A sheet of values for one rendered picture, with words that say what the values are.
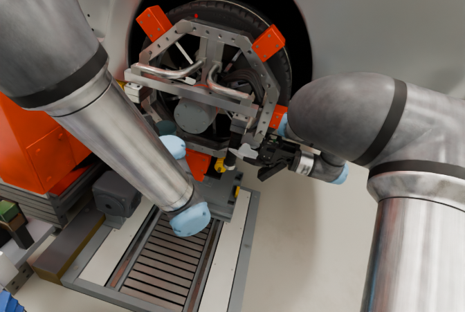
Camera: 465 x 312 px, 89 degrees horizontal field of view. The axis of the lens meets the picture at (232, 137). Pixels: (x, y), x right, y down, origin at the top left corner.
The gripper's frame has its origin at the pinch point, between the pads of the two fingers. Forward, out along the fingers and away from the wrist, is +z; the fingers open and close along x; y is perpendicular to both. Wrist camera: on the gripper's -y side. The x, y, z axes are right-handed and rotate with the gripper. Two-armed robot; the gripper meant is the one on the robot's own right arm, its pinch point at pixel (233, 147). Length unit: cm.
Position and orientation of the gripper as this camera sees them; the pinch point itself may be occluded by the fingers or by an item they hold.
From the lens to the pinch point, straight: 76.8
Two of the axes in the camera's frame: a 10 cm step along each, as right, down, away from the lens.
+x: -2.0, 5.6, -8.0
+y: 2.0, -7.8, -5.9
